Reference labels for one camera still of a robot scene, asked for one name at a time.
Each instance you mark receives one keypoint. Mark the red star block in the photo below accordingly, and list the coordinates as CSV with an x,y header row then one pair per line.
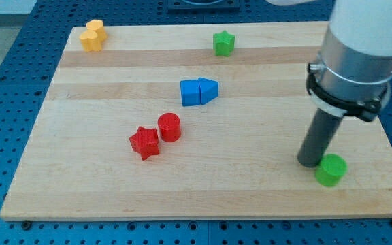
x,y
145,142

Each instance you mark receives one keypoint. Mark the yellow hexagon block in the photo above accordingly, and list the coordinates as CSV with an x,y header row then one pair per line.
x,y
98,27

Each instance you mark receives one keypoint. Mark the light wooden board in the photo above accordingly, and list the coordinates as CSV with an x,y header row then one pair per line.
x,y
236,157

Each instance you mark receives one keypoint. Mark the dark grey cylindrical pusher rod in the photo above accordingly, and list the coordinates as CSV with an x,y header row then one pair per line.
x,y
319,135

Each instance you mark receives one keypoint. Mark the red cylinder block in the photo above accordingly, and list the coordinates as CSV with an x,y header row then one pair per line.
x,y
169,126

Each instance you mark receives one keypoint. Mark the green cylinder block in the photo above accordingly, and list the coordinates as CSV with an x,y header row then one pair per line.
x,y
331,170

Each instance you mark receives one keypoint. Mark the yellow heart block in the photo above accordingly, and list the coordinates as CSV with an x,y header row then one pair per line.
x,y
90,41

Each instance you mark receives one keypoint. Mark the blue cube block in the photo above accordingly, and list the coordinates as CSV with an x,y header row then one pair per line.
x,y
190,92

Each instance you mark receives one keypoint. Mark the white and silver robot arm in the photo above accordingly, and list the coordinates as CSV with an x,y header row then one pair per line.
x,y
351,73

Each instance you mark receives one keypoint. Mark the green star block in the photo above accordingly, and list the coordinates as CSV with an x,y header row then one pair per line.
x,y
223,43

